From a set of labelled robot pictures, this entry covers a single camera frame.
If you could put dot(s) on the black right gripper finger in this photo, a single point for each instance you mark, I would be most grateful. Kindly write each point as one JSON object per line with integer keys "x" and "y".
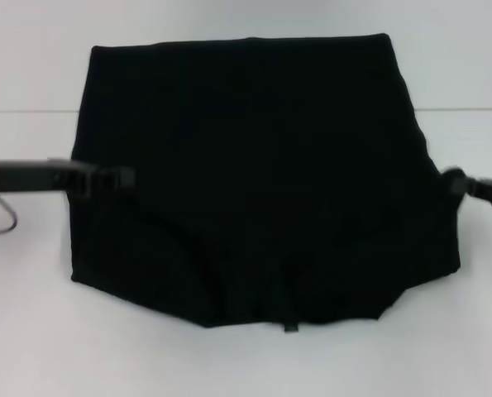
{"x": 454, "y": 181}

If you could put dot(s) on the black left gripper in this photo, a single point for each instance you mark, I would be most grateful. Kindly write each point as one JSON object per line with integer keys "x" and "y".
{"x": 26, "y": 175}

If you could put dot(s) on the black shirt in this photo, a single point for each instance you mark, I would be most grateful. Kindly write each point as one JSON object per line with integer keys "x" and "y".
{"x": 249, "y": 165}

